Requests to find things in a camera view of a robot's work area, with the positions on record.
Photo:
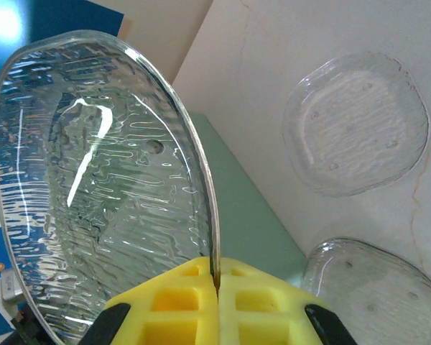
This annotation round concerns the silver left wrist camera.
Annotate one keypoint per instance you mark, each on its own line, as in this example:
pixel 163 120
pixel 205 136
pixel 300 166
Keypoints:
pixel 10 289

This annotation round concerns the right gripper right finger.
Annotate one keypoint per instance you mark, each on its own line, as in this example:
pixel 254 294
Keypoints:
pixel 265 309

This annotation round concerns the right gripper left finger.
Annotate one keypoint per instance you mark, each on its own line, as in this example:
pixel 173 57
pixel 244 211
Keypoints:
pixel 172 305

